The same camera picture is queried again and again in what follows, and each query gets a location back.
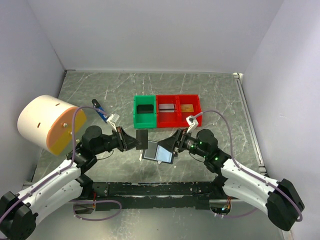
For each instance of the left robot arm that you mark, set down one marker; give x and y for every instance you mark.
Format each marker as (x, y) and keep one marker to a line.
(21, 212)

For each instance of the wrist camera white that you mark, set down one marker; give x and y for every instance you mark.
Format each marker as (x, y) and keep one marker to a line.
(112, 120)
(192, 122)

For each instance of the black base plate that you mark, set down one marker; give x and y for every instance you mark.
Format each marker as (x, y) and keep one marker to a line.
(200, 195)

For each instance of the green bin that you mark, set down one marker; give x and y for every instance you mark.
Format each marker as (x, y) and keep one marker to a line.
(147, 120)

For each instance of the red bin left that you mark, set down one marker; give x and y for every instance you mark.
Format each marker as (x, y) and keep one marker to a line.
(167, 120)

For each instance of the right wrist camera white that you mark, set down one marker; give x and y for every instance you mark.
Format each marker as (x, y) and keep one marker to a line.
(192, 122)

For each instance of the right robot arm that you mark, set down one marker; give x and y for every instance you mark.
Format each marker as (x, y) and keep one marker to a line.
(279, 200)

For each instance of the silver VIP card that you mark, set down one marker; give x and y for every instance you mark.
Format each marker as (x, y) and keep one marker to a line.
(167, 107)

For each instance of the red bin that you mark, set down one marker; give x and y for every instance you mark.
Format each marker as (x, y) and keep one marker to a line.
(188, 99)
(167, 120)

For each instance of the white and orange cylinder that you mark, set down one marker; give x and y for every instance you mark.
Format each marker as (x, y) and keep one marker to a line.
(47, 122)

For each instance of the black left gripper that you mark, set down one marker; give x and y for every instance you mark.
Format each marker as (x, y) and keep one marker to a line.
(125, 141)

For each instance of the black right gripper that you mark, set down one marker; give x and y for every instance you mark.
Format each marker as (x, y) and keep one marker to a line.
(170, 143)

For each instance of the gold VIP card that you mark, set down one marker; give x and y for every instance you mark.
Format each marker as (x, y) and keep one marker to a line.
(187, 108)

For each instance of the blue and black tool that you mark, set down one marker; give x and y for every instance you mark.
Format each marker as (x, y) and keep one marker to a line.
(101, 112)

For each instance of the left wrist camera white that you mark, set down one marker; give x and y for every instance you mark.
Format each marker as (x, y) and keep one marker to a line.
(112, 120)

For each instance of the red bin right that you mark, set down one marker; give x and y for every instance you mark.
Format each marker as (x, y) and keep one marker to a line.
(188, 99)

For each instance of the black leather card holder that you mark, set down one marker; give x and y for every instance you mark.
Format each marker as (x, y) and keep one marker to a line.
(155, 152)

